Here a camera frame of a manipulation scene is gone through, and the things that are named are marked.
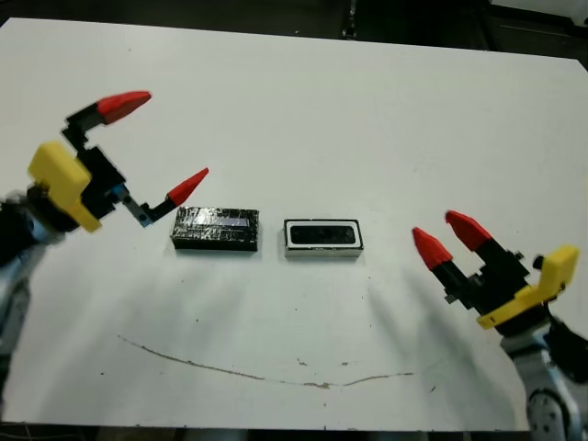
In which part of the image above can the box base, white inside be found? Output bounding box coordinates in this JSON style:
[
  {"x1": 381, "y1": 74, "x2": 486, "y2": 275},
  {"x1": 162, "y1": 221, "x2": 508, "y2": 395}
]
[{"x1": 282, "y1": 218, "x2": 364, "y2": 262}]

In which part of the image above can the left gripper, black yellow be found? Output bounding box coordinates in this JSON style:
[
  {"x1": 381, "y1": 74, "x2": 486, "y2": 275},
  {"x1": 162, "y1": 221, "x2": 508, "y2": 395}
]
[{"x1": 27, "y1": 90, "x2": 210, "y2": 233}]

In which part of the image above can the right gripper, black yellow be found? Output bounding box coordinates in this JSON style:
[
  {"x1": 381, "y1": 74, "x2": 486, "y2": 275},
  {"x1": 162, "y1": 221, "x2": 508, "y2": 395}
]
[{"x1": 412, "y1": 209, "x2": 580, "y2": 340}]

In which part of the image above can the black glossy box lid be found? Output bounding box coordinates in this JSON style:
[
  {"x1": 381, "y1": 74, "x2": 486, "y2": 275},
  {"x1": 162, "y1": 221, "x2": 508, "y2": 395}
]
[{"x1": 168, "y1": 206, "x2": 261, "y2": 254}]

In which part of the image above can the black metal frame post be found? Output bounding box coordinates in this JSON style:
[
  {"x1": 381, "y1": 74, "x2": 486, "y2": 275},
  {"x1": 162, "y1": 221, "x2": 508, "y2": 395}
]
[{"x1": 342, "y1": 0, "x2": 360, "y2": 38}]

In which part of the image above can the black camera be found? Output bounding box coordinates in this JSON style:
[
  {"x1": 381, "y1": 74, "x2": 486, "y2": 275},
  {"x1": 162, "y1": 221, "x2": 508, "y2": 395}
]
[{"x1": 289, "y1": 223, "x2": 357, "y2": 245}]

